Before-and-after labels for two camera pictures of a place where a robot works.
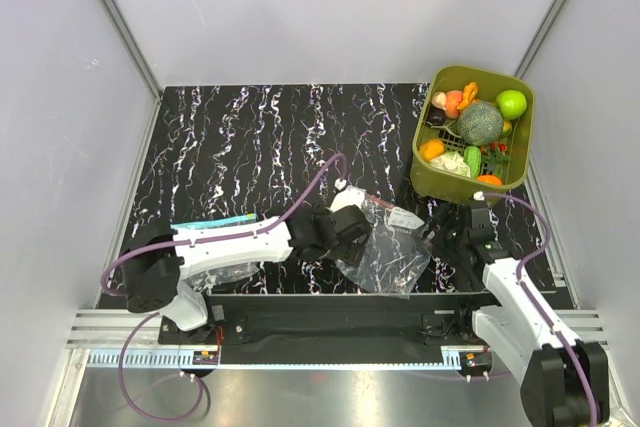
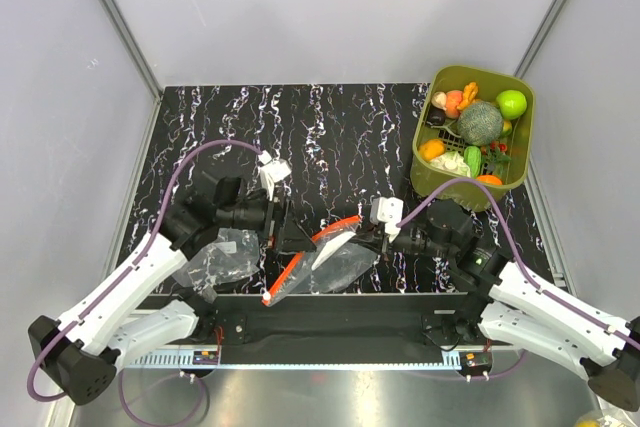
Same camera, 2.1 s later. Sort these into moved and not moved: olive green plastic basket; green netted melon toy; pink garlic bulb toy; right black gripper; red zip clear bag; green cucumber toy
Moved: red zip clear bag; right black gripper
Not moved: green netted melon toy; green cucumber toy; olive green plastic basket; pink garlic bulb toy
